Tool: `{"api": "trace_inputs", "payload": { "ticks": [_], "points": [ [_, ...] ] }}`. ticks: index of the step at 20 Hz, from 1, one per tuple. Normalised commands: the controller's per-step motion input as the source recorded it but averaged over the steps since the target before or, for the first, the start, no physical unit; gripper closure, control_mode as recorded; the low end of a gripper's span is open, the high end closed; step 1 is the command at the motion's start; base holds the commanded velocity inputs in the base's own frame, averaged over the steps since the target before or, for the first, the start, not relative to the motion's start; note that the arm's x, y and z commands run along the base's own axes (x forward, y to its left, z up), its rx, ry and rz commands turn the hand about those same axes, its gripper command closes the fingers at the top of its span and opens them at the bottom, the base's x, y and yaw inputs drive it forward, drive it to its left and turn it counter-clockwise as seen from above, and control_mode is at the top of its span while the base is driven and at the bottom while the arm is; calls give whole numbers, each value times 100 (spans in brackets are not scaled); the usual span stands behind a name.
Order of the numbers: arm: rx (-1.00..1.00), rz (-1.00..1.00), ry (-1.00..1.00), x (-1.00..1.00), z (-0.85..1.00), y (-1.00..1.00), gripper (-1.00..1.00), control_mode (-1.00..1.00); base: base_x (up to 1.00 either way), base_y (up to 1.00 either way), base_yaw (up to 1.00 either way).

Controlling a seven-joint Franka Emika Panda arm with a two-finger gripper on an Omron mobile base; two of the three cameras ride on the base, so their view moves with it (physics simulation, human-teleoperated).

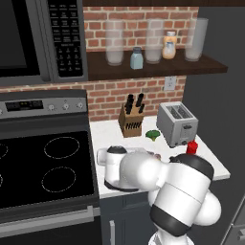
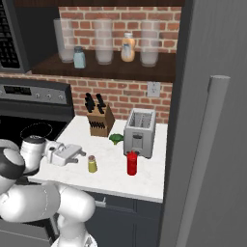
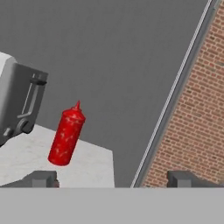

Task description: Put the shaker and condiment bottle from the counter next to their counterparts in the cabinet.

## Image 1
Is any white wall outlet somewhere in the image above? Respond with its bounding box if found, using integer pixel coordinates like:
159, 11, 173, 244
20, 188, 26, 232
164, 76, 177, 92

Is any green broccoli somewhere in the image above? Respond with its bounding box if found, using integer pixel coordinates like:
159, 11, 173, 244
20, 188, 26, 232
145, 129, 163, 142

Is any wooden knife block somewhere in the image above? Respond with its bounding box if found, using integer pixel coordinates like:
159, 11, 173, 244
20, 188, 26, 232
118, 93, 146, 139

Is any grey fridge handle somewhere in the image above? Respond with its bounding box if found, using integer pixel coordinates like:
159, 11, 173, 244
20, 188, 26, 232
219, 190, 245, 245

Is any silver toaster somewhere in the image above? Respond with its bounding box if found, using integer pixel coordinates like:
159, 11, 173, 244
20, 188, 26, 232
155, 101, 200, 148

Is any black and grey microwave oven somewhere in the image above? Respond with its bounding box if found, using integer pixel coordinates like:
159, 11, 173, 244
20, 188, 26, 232
0, 0, 89, 86

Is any grey oven door handle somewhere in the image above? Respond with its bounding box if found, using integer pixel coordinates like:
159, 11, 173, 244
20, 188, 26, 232
0, 205, 101, 238

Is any dark brown upper cabinet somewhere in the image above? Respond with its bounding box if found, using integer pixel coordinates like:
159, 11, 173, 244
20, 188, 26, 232
82, 0, 245, 8

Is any orange condiment bottle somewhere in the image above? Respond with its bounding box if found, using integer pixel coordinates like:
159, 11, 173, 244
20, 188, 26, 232
161, 31, 178, 60

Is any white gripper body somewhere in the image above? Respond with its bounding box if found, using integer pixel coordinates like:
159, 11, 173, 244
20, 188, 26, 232
96, 146, 162, 167

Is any dark grey cabinet door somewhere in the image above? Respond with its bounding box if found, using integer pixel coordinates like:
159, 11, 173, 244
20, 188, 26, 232
100, 190, 162, 245

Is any black hob stove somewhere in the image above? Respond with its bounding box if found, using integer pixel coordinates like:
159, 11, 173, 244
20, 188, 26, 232
0, 89, 101, 245

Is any dark wooden shelf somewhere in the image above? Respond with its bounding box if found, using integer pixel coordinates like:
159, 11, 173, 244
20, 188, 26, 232
86, 48, 229, 81

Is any dark grey fridge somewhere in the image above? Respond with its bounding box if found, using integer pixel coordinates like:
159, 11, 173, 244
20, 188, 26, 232
181, 6, 245, 245

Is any blue-grey shaker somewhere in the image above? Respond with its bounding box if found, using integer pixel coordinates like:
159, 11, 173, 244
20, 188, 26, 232
129, 46, 145, 71

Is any grey cabinet door handle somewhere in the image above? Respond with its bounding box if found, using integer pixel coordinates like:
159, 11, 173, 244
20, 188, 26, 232
109, 219, 117, 245

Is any clear glass jar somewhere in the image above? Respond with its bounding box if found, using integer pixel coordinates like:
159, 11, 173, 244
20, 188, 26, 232
145, 18, 166, 64
184, 17, 210, 62
105, 19, 126, 67

